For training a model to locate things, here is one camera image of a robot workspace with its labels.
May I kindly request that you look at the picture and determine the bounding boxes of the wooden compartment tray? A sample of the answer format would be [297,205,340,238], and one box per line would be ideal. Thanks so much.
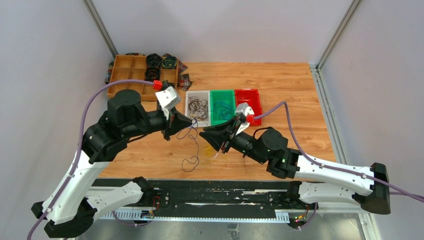
[107,53,179,102]

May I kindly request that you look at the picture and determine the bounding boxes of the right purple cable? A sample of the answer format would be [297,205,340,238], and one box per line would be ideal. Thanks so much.
[253,101,424,230]

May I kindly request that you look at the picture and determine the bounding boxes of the rolled green cloth top right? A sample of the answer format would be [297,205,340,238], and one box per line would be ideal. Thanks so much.
[162,55,178,70]

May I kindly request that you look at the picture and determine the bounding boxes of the rolled dark cloth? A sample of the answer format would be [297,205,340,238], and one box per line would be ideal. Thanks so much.
[145,53,163,69]
[144,66,161,82]

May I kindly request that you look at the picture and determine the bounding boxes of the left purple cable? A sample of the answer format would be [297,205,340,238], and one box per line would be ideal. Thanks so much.
[26,79,163,240]

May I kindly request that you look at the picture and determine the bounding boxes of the red plastic bin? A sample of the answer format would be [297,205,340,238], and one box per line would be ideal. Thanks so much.
[234,89,263,117]

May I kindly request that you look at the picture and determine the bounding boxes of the yellow wire tangle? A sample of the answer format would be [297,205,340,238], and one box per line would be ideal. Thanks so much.
[202,144,229,165]

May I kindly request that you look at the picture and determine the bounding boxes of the plaid cloth under tray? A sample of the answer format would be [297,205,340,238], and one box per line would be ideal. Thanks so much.
[104,53,193,91]

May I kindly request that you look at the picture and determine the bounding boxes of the green plastic bin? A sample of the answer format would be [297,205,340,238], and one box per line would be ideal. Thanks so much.
[210,89,236,125]

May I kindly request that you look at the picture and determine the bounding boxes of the rolled dark cloth middle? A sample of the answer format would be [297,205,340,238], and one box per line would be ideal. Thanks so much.
[144,66,161,82]

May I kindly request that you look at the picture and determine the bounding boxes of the dark blue wire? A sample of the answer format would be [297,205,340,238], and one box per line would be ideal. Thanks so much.
[176,119,201,173]

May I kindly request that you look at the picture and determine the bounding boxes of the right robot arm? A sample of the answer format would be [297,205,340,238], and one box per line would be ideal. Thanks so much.
[199,116,391,215]

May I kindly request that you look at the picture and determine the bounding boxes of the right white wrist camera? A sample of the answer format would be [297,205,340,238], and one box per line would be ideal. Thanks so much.
[235,102,255,135]

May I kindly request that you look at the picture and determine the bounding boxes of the rolled dark cloth top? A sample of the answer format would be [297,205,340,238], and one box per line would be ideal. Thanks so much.
[145,53,163,69]

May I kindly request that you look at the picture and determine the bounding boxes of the purple cable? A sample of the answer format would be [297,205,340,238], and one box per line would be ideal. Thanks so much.
[253,101,424,230]
[26,79,163,240]

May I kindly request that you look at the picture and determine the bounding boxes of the white plastic bin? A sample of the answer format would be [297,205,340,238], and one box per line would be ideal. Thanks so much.
[184,90,211,128]

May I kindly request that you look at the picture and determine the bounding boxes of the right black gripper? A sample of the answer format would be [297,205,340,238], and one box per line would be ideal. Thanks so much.
[198,115,267,165]

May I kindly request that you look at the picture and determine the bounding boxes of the brown wire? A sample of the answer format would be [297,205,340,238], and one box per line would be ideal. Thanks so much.
[187,96,210,122]

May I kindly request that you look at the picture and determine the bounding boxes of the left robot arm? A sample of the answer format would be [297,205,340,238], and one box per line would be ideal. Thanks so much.
[31,86,192,239]

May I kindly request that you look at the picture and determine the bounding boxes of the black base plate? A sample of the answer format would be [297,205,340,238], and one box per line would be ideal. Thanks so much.
[120,179,320,220]

